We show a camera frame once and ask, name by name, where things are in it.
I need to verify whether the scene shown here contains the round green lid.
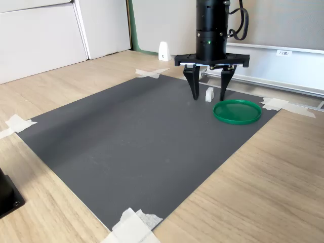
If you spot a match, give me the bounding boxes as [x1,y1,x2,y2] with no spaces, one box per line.
[212,100,262,126]

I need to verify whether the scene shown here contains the black cable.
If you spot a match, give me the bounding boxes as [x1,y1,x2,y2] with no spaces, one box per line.
[223,0,250,42]

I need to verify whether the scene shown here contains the silver cable duct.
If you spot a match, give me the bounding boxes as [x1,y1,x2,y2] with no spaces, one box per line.
[181,42,324,111]

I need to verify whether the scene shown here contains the green partition frame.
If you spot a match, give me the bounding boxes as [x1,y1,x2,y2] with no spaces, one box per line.
[126,0,198,61]

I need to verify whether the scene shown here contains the small white bracket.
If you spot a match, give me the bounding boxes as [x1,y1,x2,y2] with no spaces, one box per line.
[158,41,172,62]

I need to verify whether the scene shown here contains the dark grey mat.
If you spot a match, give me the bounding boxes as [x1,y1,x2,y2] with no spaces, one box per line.
[15,74,282,231]

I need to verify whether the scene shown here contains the small white plastic terminal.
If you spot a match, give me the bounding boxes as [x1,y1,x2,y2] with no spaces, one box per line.
[205,87,215,103]

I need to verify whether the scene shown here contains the white tape piece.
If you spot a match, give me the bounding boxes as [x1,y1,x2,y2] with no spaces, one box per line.
[259,97,316,119]
[135,67,171,79]
[0,113,38,139]
[100,207,164,243]

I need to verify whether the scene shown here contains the grey partition wall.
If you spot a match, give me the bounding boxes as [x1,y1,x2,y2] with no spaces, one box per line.
[131,0,324,61]

